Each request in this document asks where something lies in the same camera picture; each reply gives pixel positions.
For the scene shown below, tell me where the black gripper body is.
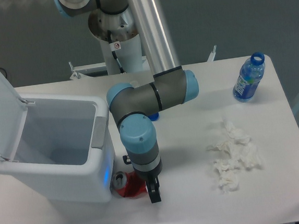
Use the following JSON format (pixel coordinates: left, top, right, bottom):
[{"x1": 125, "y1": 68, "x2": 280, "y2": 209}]
[{"x1": 122, "y1": 153, "x2": 163, "y2": 180}]

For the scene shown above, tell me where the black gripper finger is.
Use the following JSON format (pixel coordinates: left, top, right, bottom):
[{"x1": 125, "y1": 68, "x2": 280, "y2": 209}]
[{"x1": 146, "y1": 177, "x2": 161, "y2": 204}]

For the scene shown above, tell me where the crushed red soda can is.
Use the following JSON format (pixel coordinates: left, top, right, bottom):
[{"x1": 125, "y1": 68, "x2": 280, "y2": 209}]
[{"x1": 112, "y1": 171, "x2": 147, "y2": 198}]

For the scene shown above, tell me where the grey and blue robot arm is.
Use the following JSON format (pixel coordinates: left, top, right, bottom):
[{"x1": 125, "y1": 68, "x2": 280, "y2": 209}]
[{"x1": 54, "y1": 0, "x2": 199, "y2": 203}]

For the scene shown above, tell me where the blue bottle cap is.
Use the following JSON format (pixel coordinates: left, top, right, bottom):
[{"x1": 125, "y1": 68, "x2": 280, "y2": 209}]
[{"x1": 148, "y1": 112, "x2": 159, "y2": 122}]

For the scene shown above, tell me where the crumpled white tissue paper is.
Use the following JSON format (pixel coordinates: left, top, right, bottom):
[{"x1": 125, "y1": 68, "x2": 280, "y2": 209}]
[{"x1": 207, "y1": 119, "x2": 263, "y2": 193}]

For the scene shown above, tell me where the clear bottle green label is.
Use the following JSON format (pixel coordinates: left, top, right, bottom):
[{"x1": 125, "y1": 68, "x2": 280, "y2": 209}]
[{"x1": 130, "y1": 80, "x2": 140, "y2": 88}]

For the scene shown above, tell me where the white open trash bin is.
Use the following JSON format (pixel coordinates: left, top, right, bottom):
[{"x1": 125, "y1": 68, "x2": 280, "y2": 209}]
[{"x1": 0, "y1": 72, "x2": 115, "y2": 203}]

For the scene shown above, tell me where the blue plastic drink bottle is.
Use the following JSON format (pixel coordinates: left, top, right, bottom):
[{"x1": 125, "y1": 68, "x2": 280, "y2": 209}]
[{"x1": 233, "y1": 52, "x2": 265, "y2": 103}]

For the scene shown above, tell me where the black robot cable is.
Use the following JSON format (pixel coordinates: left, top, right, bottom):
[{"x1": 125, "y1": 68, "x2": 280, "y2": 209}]
[{"x1": 106, "y1": 28, "x2": 126, "y2": 75}]

